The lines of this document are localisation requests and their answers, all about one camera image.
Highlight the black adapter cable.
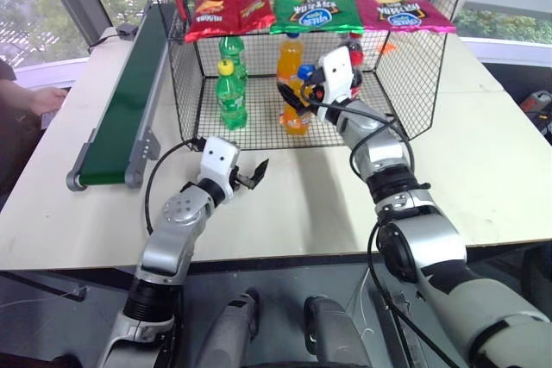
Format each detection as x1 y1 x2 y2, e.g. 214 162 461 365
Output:
87 31 120 53

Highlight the green conveyor belt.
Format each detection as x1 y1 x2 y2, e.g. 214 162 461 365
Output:
65 0 174 192

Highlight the orange black power tool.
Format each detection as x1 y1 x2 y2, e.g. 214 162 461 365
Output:
518 90 552 139

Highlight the orange soda bottle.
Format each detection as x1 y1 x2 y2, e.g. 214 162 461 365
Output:
276 31 305 90
278 64 317 136

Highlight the black wire rack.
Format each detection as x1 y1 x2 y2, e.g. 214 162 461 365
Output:
145 0 476 152

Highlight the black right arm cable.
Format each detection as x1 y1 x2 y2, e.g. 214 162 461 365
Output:
300 81 416 179

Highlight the green soda bottle yellow cap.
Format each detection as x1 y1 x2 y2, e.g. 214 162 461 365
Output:
215 59 249 131

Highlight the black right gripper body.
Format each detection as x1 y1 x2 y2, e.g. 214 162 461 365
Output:
301 65 328 107

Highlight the red chips bag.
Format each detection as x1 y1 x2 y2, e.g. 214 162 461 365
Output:
184 0 278 44

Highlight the black power adapter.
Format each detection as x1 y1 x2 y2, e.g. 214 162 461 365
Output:
115 22 140 41

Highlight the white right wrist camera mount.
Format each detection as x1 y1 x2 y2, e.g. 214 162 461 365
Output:
317 46 356 105

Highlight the green chips bag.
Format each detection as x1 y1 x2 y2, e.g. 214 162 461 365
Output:
269 0 366 36

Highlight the black table clamp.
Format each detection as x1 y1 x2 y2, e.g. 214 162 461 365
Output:
63 285 88 303

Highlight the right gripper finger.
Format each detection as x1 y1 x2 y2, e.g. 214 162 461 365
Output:
276 81 311 118

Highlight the thin white cable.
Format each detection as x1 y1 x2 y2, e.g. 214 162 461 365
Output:
0 292 75 309

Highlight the pink chips bag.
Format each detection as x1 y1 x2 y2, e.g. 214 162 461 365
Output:
350 0 458 35

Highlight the person's bare hand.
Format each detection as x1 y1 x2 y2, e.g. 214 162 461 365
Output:
30 86 71 115

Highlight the cola bottle red cap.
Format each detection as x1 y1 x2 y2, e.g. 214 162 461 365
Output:
338 31 367 103

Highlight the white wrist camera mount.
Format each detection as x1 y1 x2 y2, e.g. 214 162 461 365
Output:
198 135 241 205
317 46 356 105

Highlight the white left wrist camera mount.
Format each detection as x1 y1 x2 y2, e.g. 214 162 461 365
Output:
198 135 241 205

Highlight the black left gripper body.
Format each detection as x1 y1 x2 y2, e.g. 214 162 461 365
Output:
228 165 256 195

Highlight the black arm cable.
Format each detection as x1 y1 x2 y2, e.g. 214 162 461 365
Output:
144 136 209 236
300 81 416 179

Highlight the small grey card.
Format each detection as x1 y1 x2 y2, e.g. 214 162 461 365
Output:
40 109 60 130

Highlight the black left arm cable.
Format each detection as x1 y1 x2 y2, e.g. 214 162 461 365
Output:
144 136 209 236

